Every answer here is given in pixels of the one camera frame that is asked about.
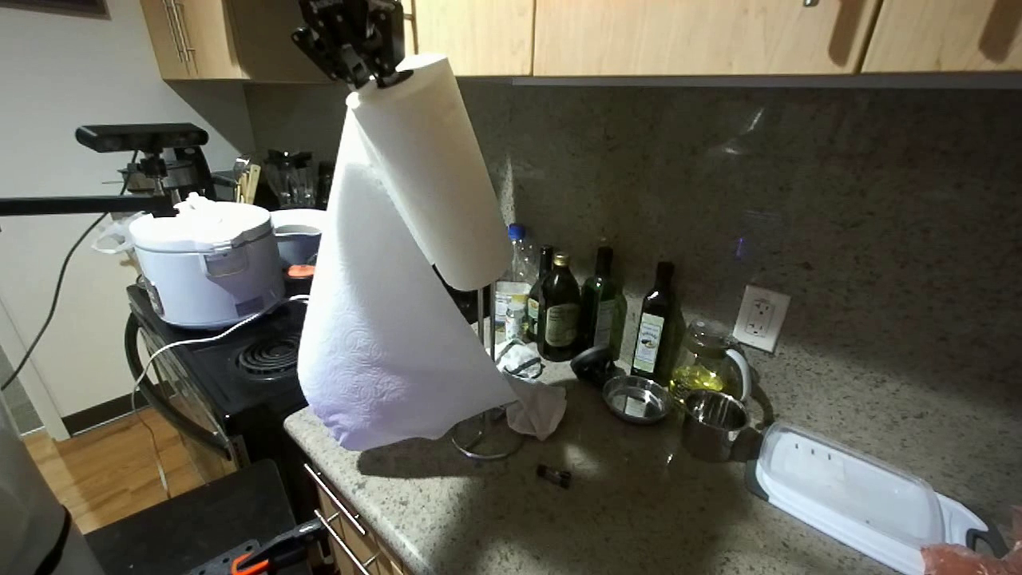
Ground small steel bowl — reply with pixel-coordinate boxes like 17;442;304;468
596;372;676;430

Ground white rice cooker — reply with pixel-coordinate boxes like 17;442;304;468
92;192;291;333

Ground dark wine bottle white label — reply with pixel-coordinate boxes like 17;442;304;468
628;258;685;386

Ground steel cup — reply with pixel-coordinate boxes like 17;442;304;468
676;386;757;468

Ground black robot cart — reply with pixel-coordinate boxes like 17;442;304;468
83;456;324;575

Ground white plastic tray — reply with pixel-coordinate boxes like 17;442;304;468
745;417;995;575

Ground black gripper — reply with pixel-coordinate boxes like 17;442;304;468
287;0;416;92

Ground dark glass jar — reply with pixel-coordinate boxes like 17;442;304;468
258;146;321;210

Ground metal wire towel holder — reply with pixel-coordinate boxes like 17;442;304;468
444;283;533;468

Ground small spice jar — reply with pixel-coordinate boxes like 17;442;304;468
496;293;530;344

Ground green glass bottle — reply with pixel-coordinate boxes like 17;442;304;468
581;242;628;366

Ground black stove top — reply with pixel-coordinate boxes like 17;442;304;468
128;292;311;390

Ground black bar camera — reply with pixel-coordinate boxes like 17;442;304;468
69;117;210;158

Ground white wall outlet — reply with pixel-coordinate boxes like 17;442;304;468
729;280;796;357

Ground orange black clamp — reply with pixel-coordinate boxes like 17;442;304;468
227;519;324;575

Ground thin black cable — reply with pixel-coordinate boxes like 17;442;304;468
0;207;110;396

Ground wooden lower cabinet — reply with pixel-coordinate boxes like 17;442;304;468
277;454;410;575

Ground small dark knob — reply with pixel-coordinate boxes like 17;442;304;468
533;462;573;493

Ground plastic oil bottle blue cap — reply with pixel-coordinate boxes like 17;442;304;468
496;223;543;344

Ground wooden upper cabinets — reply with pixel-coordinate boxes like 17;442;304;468
137;0;1022;88

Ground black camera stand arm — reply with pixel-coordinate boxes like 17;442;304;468
0;145;218;222

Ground white paper towel roll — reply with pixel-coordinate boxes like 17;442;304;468
294;50;520;454

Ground olive oil bottle gold cap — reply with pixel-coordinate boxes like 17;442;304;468
533;249;586;364

